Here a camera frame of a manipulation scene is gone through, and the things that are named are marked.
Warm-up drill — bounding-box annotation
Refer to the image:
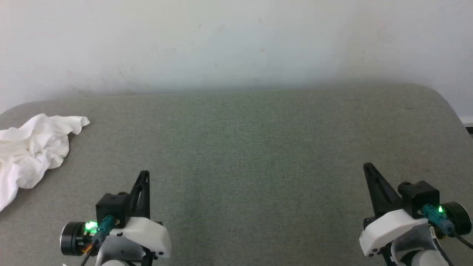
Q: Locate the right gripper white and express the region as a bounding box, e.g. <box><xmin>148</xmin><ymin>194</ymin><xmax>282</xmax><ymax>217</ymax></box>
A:
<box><xmin>359</xmin><ymin>162</ymin><xmax>430</xmax><ymax>258</ymax></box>

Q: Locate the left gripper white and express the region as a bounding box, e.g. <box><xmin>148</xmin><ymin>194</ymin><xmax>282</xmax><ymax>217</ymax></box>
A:
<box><xmin>106</xmin><ymin>170</ymin><xmax>173</xmax><ymax>260</ymax></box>

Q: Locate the white long-sleeve shirt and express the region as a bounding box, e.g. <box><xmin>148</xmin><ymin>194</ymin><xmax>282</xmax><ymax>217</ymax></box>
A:
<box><xmin>0</xmin><ymin>113</ymin><xmax>91</xmax><ymax>213</ymax></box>

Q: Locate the left teal-plug black cable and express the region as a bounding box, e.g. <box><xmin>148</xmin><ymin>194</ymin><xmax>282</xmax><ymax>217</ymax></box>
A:
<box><xmin>79</xmin><ymin>215</ymin><xmax>118</xmax><ymax>266</ymax></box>

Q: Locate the teal-plug black cable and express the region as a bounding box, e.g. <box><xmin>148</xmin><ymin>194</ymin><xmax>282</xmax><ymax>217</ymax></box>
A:
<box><xmin>422</xmin><ymin>204</ymin><xmax>473</xmax><ymax>250</ymax></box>
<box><xmin>79</xmin><ymin>215</ymin><xmax>118</xmax><ymax>266</ymax></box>

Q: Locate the right teal-plug black cable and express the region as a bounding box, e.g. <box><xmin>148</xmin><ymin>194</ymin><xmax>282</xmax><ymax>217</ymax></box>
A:
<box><xmin>422</xmin><ymin>204</ymin><xmax>473</xmax><ymax>250</ymax></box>

